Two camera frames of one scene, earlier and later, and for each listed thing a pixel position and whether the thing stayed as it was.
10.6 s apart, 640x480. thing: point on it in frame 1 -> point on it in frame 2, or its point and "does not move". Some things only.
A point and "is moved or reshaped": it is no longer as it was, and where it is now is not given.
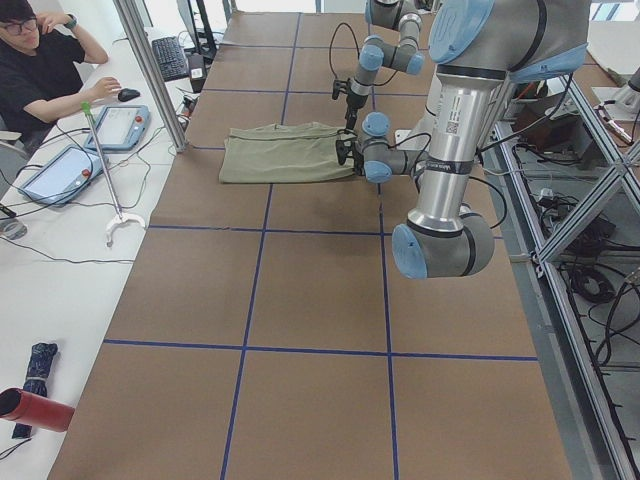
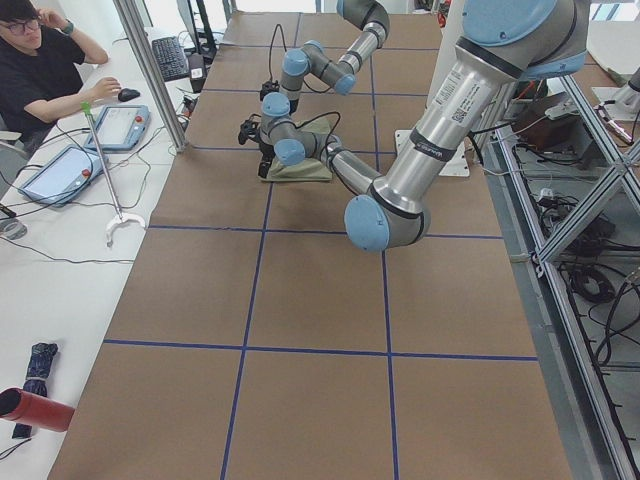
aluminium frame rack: (565, 176) does not move
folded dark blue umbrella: (36, 379) does not move
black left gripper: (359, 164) -> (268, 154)
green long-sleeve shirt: (282, 153) is moved or reshaped
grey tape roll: (13, 229) does not move
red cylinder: (35, 410) does not move
